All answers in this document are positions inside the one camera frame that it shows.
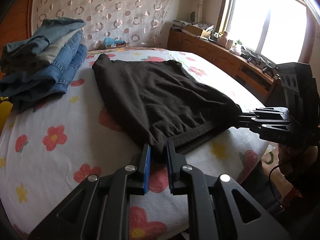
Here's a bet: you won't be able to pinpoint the yellow pillow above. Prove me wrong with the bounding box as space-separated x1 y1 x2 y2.
0 98 12 133

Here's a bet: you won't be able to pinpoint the pink bottle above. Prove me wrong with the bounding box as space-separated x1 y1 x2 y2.
217 31 228 48

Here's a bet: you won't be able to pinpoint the sheer circle pattern curtain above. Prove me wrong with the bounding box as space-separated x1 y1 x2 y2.
31 0 197 51

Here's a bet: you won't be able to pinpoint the black tools on cabinet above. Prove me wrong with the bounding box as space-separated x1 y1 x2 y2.
241 46 276 77

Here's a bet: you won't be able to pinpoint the blue item on small box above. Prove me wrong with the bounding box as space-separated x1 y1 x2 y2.
104 37 126 49

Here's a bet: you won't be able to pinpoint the bright window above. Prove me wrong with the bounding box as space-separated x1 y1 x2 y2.
220 0 316 63

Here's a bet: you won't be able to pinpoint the cardboard box on cabinet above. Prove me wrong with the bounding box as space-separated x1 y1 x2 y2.
185 25 211 37

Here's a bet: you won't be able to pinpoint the black pants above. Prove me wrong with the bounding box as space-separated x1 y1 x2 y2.
92 54 242 155

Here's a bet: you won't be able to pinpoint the white strawberry flower bed sheet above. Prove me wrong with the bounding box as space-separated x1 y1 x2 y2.
1 49 267 239

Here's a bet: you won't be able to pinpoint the stack of folded blue jeans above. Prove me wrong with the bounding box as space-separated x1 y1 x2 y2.
1 17 87 113

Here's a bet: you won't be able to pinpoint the long wooden cabinet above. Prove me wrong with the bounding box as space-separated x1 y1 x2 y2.
167 29 276 103

